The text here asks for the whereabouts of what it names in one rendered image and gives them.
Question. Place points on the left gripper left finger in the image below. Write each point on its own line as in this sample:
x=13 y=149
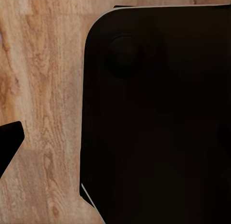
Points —
x=11 y=137

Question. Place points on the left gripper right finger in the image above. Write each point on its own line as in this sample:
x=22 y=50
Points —
x=224 y=136

